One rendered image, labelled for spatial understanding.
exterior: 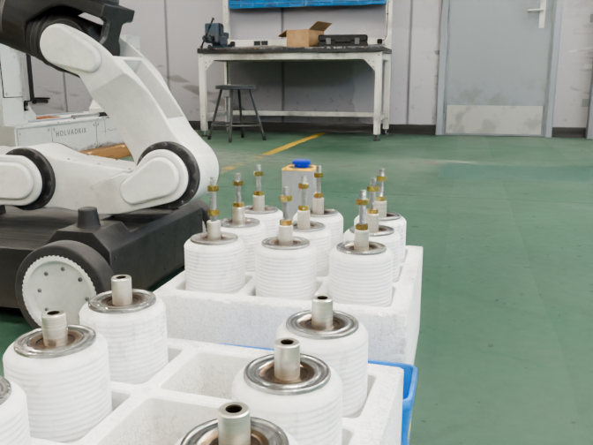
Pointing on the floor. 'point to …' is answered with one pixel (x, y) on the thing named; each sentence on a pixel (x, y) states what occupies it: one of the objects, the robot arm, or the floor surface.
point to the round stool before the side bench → (239, 110)
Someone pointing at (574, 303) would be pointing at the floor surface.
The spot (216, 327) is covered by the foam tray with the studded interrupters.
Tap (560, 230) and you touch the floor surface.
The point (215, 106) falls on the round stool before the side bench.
